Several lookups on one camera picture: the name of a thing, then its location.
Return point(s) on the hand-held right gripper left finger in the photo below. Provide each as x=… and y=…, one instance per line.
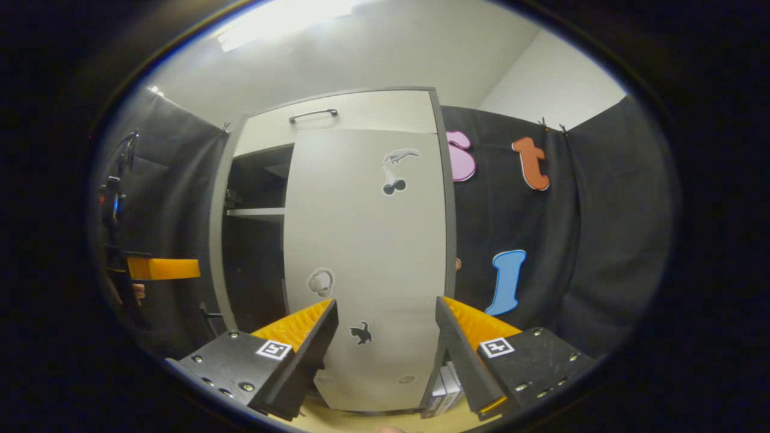
x=295, y=373

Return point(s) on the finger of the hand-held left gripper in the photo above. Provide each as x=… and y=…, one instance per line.
x=165, y=269

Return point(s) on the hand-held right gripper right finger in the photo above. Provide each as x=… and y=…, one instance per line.
x=466, y=361

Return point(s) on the white cabinet door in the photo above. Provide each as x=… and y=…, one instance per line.
x=215, y=252
x=361, y=240

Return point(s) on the white shoe cabinet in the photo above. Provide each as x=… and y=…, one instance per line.
x=252, y=270

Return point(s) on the white cabinet shelf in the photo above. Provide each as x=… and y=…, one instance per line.
x=255, y=211

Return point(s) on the white cabinet drawer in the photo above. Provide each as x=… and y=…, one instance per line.
x=379, y=111

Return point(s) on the ceiling light panel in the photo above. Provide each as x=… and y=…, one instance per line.
x=283, y=21

